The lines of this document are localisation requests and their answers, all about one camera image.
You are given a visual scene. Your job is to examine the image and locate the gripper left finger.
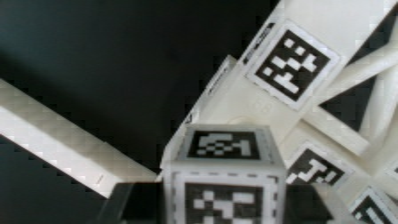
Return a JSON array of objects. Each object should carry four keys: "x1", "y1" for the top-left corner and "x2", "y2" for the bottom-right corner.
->
[{"x1": 86, "y1": 183, "x2": 133, "y2": 224}]

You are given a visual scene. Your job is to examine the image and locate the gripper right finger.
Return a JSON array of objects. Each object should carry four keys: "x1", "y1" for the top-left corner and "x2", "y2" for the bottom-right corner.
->
[{"x1": 312, "y1": 183, "x2": 365, "y2": 224}]

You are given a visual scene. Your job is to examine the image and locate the white tagged cube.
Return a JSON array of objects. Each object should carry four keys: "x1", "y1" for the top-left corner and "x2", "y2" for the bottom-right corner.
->
[{"x1": 163, "y1": 124, "x2": 285, "y2": 224}]

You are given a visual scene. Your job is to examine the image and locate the white chair back frame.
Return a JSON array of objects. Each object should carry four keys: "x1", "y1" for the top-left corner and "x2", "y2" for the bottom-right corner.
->
[{"x1": 159, "y1": 0, "x2": 398, "y2": 224}]

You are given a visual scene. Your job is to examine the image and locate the white U-shaped fence rail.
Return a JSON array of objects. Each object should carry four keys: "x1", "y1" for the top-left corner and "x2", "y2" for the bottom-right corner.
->
[{"x1": 0, "y1": 79, "x2": 156, "y2": 197}]

